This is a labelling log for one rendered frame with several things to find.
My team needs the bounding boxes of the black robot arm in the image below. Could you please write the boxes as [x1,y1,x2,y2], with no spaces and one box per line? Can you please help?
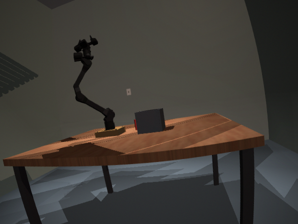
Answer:
[73,39,115,131]

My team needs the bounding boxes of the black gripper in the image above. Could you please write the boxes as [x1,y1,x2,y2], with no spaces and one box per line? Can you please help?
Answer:
[74,35,98,53]

